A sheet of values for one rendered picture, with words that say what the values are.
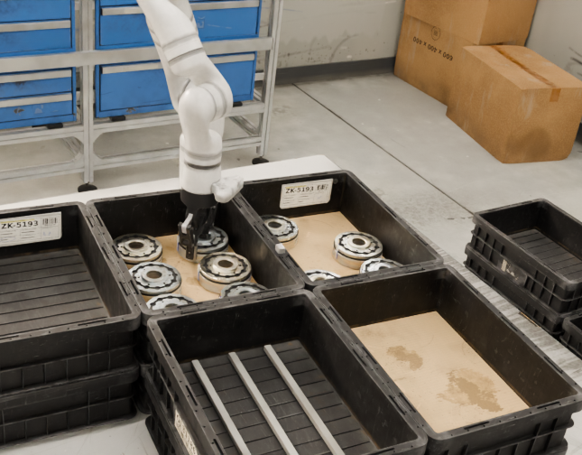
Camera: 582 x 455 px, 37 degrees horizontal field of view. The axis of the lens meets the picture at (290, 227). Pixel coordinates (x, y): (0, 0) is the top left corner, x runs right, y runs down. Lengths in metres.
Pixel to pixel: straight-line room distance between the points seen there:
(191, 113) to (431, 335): 0.60
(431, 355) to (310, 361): 0.23
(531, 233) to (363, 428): 1.50
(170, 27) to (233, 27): 2.13
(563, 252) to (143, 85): 1.81
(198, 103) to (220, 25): 2.13
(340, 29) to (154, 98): 1.73
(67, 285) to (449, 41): 3.62
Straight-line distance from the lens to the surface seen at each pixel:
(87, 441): 1.55
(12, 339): 1.39
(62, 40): 3.44
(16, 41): 3.39
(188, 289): 1.67
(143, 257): 1.70
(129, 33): 3.52
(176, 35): 1.59
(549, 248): 2.75
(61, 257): 1.76
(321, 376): 1.50
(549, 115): 4.47
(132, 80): 3.59
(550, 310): 2.46
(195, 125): 1.58
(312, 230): 1.90
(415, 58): 5.21
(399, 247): 1.79
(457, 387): 1.54
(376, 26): 5.25
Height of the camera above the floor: 1.78
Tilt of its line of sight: 30 degrees down
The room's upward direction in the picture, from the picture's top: 7 degrees clockwise
